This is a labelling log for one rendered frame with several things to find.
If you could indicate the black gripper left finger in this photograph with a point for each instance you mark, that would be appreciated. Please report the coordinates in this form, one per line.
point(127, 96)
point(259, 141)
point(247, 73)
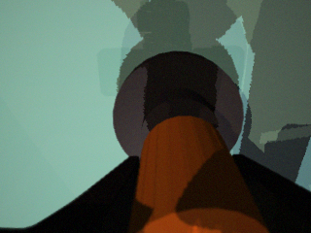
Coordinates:
point(103, 208)

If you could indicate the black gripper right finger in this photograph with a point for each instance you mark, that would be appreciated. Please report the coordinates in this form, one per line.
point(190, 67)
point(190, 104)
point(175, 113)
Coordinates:
point(284, 206)

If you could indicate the orange knob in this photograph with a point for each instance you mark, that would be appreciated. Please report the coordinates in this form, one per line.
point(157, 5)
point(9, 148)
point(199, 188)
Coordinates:
point(188, 182)

